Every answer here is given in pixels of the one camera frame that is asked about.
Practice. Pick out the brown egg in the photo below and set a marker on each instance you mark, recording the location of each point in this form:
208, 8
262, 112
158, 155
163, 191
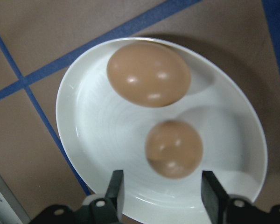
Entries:
149, 74
173, 149

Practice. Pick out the white round plate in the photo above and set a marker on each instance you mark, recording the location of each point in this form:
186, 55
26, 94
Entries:
102, 130

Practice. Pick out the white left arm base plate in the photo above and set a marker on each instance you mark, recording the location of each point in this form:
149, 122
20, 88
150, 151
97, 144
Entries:
4, 210

